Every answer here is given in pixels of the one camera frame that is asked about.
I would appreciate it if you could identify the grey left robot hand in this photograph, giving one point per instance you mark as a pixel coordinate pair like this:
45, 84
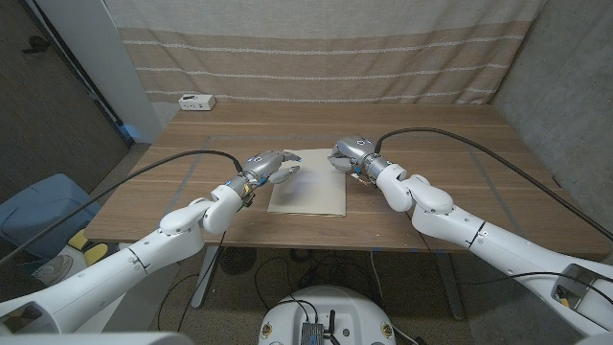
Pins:
263, 165

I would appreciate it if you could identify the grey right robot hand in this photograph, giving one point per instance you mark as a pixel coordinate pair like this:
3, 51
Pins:
356, 153

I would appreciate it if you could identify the cream paper file folder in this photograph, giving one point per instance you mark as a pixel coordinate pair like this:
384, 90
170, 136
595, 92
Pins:
316, 191

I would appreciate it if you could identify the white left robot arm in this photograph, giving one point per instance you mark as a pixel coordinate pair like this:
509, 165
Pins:
143, 259

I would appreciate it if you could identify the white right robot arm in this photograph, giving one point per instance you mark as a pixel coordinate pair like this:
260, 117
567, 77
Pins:
479, 235

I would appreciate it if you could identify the white power strip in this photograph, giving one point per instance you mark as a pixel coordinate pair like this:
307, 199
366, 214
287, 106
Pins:
196, 102

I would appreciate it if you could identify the round black floor vent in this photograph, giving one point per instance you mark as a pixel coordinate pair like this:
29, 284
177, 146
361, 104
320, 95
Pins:
238, 260

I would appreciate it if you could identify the beige striped cloth backdrop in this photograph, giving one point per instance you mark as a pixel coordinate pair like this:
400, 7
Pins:
325, 57

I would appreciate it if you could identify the white table leg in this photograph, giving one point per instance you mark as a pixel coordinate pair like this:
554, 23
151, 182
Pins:
205, 278

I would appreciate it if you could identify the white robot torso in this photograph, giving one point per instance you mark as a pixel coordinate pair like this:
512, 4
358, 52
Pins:
330, 306

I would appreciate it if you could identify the grey table leg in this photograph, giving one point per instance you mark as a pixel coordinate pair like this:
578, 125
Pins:
450, 287

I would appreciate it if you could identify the black antenna on torso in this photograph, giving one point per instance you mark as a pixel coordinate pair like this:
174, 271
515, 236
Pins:
331, 326

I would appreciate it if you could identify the grey box on torso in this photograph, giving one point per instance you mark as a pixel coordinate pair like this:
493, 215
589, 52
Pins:
311, 334

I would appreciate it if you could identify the white pillar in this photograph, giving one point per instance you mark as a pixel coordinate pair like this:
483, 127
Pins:
115, 72

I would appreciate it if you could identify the yellow foam object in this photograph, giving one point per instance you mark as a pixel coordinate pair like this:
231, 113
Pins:
96, 251

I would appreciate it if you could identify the blue plastic bin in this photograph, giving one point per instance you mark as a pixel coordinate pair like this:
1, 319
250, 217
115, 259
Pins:
43, 211

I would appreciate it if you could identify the white shoe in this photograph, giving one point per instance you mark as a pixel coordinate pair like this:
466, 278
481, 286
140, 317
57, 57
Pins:
52, 270

